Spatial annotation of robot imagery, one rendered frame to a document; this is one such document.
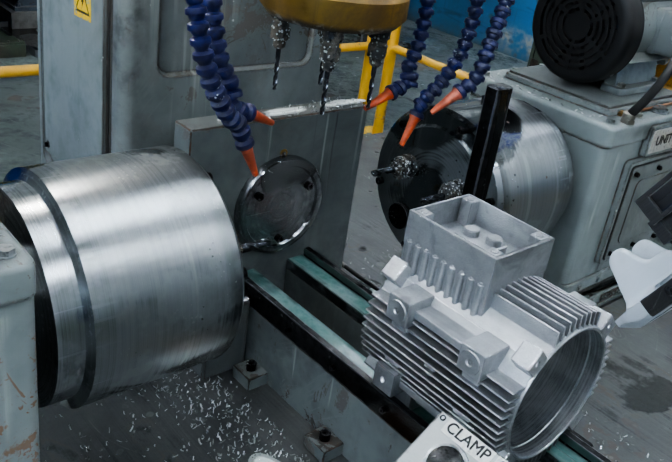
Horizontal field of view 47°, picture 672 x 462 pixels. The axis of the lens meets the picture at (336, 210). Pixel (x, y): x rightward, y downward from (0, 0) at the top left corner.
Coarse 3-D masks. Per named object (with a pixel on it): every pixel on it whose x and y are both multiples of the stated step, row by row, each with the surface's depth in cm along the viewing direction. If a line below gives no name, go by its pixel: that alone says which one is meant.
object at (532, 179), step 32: (416, 128) 115; (448, 128) 111; (512, 128) 112; (544, 128) 116; (384, 160) 122; (416, 160) 117; (448, 160) 112; (512, 160) 109; (544, 160) 113; (384, 192) 124; (416, 192) 118; (448, 192) 109; (512, 192) 108; (544, 192) 113; (544, 224) 117
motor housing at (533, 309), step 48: (384, 288) 86; (432, 288) 82; (528, 288) 79; (384, 336) 84; (432, 336) 79; (528, 336) 75; (576, 336) 84; (432, 384) 79; (528, 384) 73; (576, 384) 86; (480, 432) 76; (528, 432) 84
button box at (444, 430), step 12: (444, 420) 63; (432, 432) 62; (444, 432) 62; (456, 432) 62; (468, 432) 62; (420, 444) 62; (432, 444) 62; (444, 444) 61; (456, 444) 61; (468, 444) 61; (480, 444) 61; (408, 456) 62; (420, 456) 61; (468, 456) 60; (480, 456) 60; (492, 456) 60
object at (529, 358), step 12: (396, 264) 84; (408, 264) 84; (396, 276) 83; (408, 276) 84; (600, 324) 79; (612, 324) 80; (528, 348) 72; (540, 348) 72; (372, 360) 89; (516, 360) 72; (528, 360) 72; (540, 360) 72; (528, 372) 72; (576, 420) 86; (504, 456) 77
